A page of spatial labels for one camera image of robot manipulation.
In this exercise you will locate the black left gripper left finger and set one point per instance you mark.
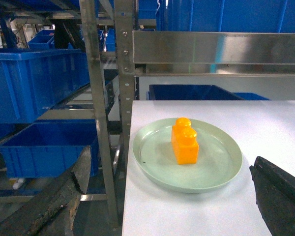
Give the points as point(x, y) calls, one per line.
point(52, 211)

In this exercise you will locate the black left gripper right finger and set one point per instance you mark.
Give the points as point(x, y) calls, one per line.
point(275, 196)

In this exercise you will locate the yellow toy block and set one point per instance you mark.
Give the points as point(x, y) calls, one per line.
point(184, 142)

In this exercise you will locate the blue bin lower left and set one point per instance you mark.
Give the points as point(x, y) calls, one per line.
point(48, 148)

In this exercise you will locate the green plate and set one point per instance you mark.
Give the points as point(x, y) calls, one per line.
point(219, 159)

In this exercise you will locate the blue bin right of table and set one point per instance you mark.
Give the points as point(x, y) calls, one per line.
point(250, 96)

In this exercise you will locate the blue bin upper left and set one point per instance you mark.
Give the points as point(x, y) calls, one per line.
point(32, 81)

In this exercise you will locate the blue bin behind table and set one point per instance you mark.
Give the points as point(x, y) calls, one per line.
point(190, 92)

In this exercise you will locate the large blue bin top shelf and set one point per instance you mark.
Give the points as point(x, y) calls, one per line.
point(265, 16)

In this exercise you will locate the steel shelving rack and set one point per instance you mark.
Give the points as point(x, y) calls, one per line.
point(254, 62)

